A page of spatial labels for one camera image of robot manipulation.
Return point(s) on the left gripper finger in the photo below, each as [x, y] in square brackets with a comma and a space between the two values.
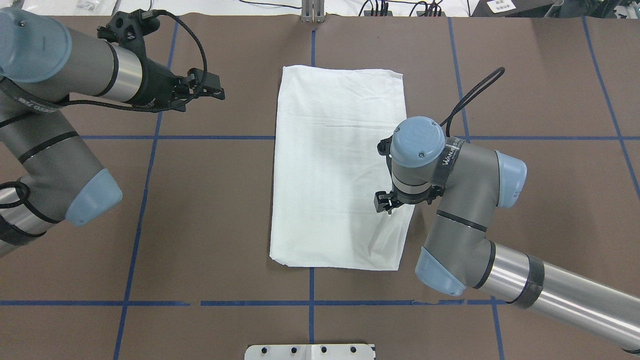
[200, 79]
[217, 93]

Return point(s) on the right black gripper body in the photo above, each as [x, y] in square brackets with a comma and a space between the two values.
[382, 201]

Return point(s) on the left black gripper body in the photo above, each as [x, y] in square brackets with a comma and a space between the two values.
[156, 83]

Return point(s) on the white long-sleeve printed shirt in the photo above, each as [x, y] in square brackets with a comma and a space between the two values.
[327, 169]

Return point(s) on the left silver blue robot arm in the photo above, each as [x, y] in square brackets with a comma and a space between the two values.
[45, 67]

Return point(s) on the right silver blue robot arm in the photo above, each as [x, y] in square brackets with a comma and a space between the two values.
[472, 183]

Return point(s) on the aluminium frame post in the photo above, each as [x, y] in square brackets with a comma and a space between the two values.
[313, 11]

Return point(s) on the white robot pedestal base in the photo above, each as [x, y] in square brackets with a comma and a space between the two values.
[327, 351]

